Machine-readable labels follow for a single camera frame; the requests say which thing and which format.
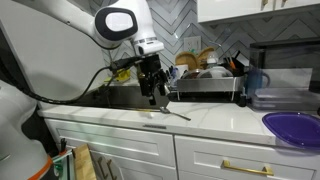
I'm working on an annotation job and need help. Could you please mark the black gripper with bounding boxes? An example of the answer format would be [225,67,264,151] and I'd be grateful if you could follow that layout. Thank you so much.
[138,54,168,106]

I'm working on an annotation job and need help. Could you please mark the silver spoon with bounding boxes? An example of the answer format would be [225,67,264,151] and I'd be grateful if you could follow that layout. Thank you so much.
[158,106,192,122]

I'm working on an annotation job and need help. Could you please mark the gold spring faucet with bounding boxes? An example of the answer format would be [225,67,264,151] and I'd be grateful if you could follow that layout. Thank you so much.
[134,64,150,84]

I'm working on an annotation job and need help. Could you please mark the white mug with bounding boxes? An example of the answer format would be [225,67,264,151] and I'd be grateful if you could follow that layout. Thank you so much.
[175,64,190,80]

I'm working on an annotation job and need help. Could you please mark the metal bowl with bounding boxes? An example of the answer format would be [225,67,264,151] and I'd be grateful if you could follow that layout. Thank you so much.
[181,68,210,80]

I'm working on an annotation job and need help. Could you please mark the gray metal label plate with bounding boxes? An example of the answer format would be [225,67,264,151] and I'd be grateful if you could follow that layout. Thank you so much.
[142,124,168,130]

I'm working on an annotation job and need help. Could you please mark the round wooden board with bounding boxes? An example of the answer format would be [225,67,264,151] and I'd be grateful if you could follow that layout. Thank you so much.
[174,51,200,71]

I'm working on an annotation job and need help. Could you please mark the stainless steel sink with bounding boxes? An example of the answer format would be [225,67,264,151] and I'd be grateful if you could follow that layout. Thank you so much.
[65,84,171,113]

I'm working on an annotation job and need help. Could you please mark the stainless dish rack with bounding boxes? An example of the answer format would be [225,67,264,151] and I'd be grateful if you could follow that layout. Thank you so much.
[175,75,246,103]

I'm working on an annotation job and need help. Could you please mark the clear baby bottle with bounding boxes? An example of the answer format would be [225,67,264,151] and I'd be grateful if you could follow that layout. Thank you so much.
[206,51,220,69]

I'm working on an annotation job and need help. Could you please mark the white base cabinet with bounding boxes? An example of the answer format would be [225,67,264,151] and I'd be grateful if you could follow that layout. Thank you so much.
[44,118,320,180]

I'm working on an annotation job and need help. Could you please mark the white bowl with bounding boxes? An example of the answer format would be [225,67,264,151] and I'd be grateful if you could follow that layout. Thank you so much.
[208,66,234,80]

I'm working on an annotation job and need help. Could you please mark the black caddy with orange tools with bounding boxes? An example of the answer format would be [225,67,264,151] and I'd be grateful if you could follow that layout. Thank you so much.
[223,49,246,78]

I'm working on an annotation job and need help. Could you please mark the small black bottle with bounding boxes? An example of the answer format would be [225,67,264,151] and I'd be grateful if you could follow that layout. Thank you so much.
[238,87,248,108]

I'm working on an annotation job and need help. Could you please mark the blue plastic pitcher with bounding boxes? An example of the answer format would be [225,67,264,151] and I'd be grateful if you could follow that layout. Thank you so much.
[247,64,271,98]

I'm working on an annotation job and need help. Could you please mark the light wooden board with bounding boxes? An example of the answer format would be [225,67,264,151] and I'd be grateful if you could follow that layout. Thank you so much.
[72,143,98,180]

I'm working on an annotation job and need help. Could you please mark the black orange clamp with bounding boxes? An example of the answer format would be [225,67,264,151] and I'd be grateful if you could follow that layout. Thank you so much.
[59,137,68,156]

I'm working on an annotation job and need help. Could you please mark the green tinted glass box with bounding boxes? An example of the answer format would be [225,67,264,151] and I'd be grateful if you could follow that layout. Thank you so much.
[52,149,76,180]

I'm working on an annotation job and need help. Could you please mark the clear stacked plastic containers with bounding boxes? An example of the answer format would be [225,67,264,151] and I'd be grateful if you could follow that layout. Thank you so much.
[251,88,320,113]

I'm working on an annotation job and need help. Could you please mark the dark clear storage bin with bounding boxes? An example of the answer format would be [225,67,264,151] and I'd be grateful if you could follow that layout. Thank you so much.
[249,37,320,113]

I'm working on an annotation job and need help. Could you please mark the purple plastic bowl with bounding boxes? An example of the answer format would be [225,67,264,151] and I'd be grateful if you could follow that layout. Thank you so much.
[261,111,320,149]

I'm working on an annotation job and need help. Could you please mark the white wall outlet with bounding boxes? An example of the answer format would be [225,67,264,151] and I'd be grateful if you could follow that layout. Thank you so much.
[183,35,202,54]

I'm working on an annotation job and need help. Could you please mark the wooden board with handle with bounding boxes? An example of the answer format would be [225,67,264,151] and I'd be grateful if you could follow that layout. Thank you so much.
[196,46,216,70]

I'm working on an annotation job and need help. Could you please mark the gold door handle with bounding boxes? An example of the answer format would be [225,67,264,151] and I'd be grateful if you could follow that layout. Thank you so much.
[105,159,118,180]
[96,156,108,180]

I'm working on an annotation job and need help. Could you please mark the white wall cabinet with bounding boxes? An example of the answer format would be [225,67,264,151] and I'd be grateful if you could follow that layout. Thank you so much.
[197,0,320,24]

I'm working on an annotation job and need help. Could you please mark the gold drawer handle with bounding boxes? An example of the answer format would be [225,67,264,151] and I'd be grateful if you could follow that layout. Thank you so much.
[222,159,275,177]

